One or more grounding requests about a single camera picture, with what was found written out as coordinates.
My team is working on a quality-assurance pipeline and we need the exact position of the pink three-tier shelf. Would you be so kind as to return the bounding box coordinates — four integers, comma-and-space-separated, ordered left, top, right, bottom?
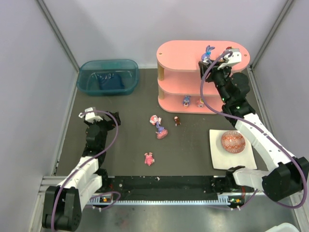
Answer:
156, 40, 251, 114

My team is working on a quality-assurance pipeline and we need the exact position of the purple bunny toy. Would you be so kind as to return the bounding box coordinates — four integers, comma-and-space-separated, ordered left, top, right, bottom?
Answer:
201, 45, 215, 64

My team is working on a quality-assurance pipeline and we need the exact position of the pink haired girl toy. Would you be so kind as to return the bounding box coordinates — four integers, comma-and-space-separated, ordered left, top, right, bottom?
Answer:
150, 115, 162, 125

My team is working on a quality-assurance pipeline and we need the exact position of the white container corner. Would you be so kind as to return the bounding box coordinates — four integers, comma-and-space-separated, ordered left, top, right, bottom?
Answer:
266, 222, 299, 232

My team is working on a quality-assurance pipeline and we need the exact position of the pink yellow toy on shelf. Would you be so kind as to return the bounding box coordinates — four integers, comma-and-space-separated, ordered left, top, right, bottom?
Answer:
196, 99, 205, 108

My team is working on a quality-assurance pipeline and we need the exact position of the pink pig toy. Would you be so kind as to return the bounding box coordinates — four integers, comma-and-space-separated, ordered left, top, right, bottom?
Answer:
144, 152, 155, 166

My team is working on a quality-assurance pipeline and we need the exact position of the white square plate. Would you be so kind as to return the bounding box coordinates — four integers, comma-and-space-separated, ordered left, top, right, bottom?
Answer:
209, 130, 257, 170

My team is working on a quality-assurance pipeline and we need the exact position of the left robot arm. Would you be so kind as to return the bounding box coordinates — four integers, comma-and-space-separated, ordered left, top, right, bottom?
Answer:
42, 107, 121, 232

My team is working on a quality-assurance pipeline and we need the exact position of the blue bear toy on shelf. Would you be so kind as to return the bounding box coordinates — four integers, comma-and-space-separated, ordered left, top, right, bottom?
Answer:
183, 95, 191, 108

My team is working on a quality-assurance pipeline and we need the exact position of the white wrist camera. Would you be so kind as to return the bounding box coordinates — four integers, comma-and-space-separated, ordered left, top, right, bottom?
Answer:
78, 107, 103, 123
217, 48, 242, 70

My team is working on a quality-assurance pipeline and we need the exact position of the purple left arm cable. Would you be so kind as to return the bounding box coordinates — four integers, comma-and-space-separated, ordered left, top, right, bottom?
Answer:
49, 110, 121, 230

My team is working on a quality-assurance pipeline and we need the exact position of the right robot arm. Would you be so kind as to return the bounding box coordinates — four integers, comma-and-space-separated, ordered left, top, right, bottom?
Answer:
198, 61, 309, 209

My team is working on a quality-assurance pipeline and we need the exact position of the purple figure on pink base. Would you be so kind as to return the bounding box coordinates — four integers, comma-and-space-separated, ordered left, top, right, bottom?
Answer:
156, 122, 168, 139

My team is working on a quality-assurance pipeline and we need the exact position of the red patterned bowl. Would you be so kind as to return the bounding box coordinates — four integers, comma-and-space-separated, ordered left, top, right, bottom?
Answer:
221, 130, 246, 154

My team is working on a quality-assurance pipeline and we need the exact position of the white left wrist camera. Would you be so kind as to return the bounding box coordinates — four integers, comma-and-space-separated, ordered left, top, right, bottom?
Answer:
78, 107, 103, 123

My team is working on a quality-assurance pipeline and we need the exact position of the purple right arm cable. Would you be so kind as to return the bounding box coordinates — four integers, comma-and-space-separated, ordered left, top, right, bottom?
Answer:
199, 50, 308, 210

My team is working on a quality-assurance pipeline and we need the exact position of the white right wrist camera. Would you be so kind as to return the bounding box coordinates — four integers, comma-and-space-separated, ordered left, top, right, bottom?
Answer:
217, 48, 242, 70

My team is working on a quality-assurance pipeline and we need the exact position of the white slotted cable duct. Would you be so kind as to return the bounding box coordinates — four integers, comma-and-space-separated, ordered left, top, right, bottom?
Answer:
86, 195, 244, 207

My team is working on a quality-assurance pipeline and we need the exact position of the small brown toy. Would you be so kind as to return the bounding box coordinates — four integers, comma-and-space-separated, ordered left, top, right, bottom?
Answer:
174, 116, 181, 126

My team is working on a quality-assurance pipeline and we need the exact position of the teal plastic bin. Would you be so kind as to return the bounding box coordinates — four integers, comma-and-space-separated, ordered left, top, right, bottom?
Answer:
76, 59, 140, 96

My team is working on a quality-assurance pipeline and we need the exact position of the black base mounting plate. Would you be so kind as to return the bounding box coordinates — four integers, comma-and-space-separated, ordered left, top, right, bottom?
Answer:
81, 175, 255, 201

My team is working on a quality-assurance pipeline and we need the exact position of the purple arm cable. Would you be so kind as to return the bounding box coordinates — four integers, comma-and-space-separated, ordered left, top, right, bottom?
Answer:
49, 110, 121, 230
199, 50, 308, 210

